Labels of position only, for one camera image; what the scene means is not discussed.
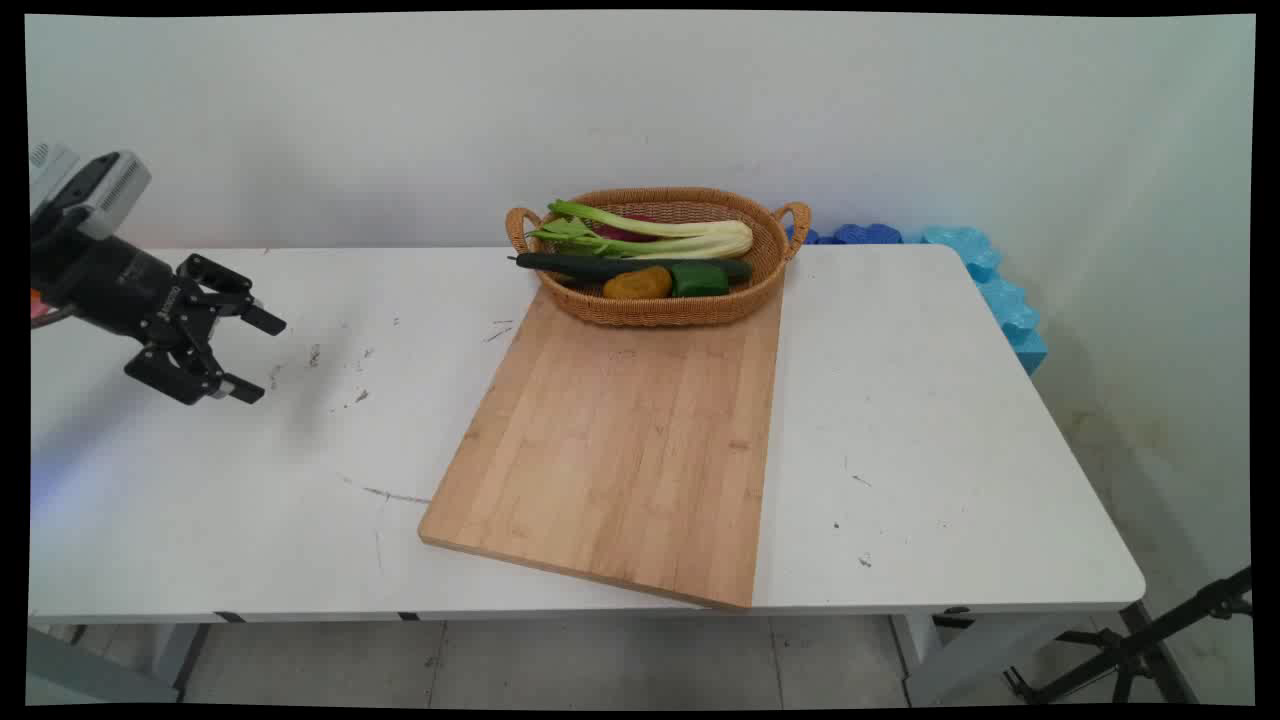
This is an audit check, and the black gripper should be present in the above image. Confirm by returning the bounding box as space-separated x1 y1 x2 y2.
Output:
30 232 288 407

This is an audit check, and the dark green cucumber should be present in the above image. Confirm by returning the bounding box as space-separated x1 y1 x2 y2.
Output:
507 251 754 287

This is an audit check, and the white vented wrist module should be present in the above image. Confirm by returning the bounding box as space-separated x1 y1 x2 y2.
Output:
29 142 81 213

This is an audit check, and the white table leg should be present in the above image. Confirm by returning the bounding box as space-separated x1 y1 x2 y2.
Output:
28 623 212 706
889 611 1093 707

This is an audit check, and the red purple vegetable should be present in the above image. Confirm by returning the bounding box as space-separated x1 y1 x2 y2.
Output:
594 214 661 244

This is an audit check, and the wooden cutting board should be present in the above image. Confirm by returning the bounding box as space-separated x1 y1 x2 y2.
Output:
418 284 785 612

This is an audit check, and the orange yellow pepper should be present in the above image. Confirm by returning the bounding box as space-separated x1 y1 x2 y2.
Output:
602 265 674 301

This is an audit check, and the woven wicker basket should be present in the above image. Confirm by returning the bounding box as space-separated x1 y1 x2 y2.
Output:
505 187 812 328

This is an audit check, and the green bell pepper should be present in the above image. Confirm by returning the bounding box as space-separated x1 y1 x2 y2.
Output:
668 261 732 298

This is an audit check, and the dark blue foam piece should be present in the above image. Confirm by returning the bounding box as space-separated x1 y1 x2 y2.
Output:
785 222 904 247

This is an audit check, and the light blue foam piece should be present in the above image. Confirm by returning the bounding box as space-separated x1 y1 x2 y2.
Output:
920 225 1050 377

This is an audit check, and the black tripod stand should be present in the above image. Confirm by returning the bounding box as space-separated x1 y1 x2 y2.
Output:
1002 565 1254 706

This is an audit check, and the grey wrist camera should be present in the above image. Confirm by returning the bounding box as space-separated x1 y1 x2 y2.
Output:
45 151 154 242

